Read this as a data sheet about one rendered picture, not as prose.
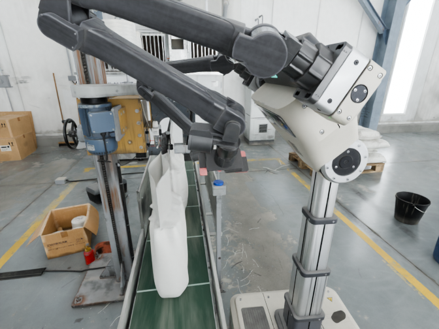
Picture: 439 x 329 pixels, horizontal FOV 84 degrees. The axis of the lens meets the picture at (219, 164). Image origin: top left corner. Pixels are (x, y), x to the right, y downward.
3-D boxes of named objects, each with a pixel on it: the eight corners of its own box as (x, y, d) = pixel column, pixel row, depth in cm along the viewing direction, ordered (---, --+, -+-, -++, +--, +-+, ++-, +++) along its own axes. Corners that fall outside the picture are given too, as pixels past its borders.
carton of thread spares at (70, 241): (99, 247, 217) (94, 224, 208) (30, 263, 200) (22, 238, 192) (103, 217, 263) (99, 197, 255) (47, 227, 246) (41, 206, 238)
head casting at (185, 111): (196, 144, 147) (194, 93, 136) (154, 146, 143) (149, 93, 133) (193, 132, 174) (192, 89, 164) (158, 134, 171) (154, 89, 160)
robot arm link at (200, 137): (242, 123, 52) (242, 106, 59) (189, 114, 52) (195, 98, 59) (232, 166, 60) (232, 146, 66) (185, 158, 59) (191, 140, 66)
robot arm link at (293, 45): (309, 49, 44) (304, 43, 48) (263, 16, 41) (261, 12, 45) (277, 92, 49) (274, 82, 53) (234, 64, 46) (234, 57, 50)
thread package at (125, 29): (136, 61, 108) (131, 16, 102) (97, 60, 106) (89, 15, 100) (142, 62, 124) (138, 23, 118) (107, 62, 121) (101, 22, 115)
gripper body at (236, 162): (204, 152, 71) (206, 140, 64) (238, 150, 73) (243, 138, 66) (207, 173, 69) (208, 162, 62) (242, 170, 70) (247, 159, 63)
